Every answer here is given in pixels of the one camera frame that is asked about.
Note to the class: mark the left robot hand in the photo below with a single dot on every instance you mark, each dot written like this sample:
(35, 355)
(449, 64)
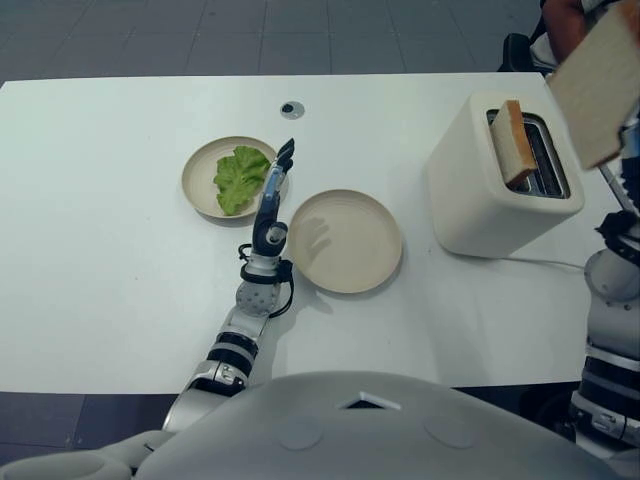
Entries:
(266, 227)

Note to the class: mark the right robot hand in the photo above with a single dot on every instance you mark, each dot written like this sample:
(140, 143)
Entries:
(632, 189)

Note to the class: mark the bread slice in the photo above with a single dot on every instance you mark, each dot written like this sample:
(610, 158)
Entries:
(512, 145)
(595, 80)

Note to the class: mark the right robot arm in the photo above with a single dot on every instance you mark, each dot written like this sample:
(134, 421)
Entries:
(611, 282)

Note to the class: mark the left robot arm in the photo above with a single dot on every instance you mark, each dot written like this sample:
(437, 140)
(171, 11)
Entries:
(248, 301)

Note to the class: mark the green lettuce leaf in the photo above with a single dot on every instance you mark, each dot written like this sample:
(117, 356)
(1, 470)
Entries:
(237, 177)

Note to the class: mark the beige plate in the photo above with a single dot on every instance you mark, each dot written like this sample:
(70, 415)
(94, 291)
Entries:
(345, 240)
(200, 180)

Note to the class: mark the cream toaster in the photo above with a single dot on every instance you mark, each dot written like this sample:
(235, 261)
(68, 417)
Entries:
(465, 190)

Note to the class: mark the person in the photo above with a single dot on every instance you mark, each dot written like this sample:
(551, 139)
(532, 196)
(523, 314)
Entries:
(562, 30)

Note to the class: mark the black chair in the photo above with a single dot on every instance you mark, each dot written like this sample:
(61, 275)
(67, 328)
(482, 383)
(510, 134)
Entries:
(515, 52)

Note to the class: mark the robot body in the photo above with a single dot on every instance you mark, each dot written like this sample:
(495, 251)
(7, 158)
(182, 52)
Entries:
(360, 440)

